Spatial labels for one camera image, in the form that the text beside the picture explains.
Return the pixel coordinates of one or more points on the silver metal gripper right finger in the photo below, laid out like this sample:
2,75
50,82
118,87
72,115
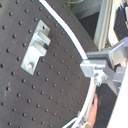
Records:
114,55

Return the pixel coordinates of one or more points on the white aluminium frame post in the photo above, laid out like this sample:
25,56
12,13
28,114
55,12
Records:
105,26

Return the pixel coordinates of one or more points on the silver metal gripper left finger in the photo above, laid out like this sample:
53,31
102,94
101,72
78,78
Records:
97,69

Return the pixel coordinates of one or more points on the black keyboard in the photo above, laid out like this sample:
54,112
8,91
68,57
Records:
120,27

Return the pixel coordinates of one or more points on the silver metal cable clip bracket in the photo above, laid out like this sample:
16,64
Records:
36,48

